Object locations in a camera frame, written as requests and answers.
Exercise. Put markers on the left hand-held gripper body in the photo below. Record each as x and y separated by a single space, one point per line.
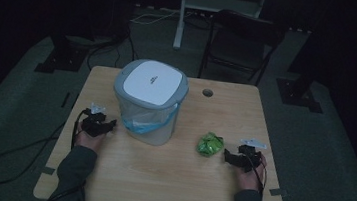
94 122

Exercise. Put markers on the white metal stand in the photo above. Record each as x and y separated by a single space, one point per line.
181 23

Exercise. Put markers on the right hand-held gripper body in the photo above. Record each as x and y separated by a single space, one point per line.
249 156

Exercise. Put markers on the grey bin with white lid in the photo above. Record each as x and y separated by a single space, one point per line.
152 81

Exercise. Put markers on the grey tape piece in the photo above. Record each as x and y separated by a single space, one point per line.
278 192
46 169

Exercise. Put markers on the clear bin liner blue edge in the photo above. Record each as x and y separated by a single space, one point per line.
146 119

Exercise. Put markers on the black stand base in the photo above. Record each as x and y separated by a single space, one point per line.
61 61
299 96

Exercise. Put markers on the person's right hand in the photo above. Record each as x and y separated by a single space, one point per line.
249 179

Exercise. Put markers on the black folding chair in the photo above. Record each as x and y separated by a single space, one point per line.
239 43

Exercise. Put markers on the green wrapper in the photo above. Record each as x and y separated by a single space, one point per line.
209 144

